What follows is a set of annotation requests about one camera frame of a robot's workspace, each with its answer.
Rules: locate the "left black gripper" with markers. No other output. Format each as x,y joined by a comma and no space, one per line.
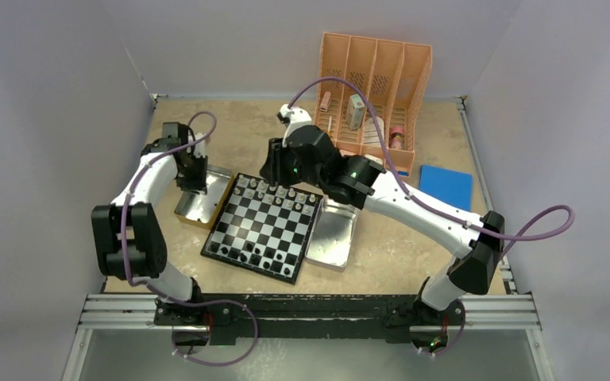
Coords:
197,185

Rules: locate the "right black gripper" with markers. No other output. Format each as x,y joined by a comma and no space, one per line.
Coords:
275,171

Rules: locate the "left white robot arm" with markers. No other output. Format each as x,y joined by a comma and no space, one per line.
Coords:
129,242

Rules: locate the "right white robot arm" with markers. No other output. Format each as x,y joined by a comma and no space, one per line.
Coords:
363,183

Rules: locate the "metal tin with black pieces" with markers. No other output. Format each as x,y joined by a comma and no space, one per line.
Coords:
200,208

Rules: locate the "black white chess board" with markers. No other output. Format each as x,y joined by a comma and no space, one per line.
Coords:
257,221

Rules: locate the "pink small tube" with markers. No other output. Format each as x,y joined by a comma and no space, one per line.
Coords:
324,103

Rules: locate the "empty metal tin lid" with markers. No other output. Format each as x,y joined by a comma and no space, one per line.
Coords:
331,240

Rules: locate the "white green small box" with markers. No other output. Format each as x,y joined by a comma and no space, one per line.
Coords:
355,112

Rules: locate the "white striped bottle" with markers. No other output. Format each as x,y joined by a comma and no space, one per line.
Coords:
370,136

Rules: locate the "pink tape roll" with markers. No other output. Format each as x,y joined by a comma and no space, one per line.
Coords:
397,137

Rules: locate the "blue notebook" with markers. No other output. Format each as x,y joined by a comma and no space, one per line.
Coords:
452,187

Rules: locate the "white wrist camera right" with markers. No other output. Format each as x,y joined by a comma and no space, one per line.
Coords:
293,117

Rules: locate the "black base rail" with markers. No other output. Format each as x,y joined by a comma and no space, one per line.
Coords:
393,318

